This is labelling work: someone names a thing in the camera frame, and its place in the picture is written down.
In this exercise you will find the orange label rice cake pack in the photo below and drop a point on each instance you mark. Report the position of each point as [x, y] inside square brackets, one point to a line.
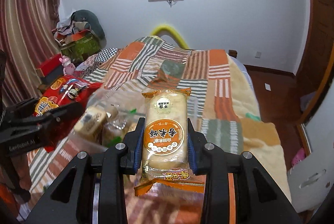
[165, 152]

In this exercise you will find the yellow curved bed rail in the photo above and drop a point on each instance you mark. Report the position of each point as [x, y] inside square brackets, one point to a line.
[172, 32]

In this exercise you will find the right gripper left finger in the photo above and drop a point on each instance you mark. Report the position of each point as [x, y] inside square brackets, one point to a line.
[69, 199]

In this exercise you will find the clear bag brown snacks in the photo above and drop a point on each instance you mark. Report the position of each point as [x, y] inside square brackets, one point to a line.
[117, 126]

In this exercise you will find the dark blue box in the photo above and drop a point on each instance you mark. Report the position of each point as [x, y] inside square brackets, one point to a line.
[52, 76]

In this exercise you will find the red gift box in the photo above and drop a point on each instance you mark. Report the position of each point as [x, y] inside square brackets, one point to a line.
[49, 65]

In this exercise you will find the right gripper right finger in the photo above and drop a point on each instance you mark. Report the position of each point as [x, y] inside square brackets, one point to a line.
[238, 189]

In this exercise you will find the beige biscuit pack with barcode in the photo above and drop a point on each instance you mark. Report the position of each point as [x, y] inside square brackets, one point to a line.
[91, 122]

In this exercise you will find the striped red curtain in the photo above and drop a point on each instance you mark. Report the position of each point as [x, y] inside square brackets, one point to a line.
[27, 41]

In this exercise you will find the patchwork striped bed blanket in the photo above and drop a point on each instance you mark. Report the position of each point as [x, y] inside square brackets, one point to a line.
[227, 112]

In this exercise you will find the green patterned box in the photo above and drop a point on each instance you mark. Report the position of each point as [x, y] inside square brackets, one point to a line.
[81, 49]

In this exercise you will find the red blue white snack bag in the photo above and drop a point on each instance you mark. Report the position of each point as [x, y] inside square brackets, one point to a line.
[66, 89]

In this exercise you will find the pink plush toy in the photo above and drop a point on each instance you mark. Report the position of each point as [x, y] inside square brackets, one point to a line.
[68, 66]

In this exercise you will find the clear plastic storage box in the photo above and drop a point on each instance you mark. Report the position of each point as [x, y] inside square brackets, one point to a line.
[112, 102]

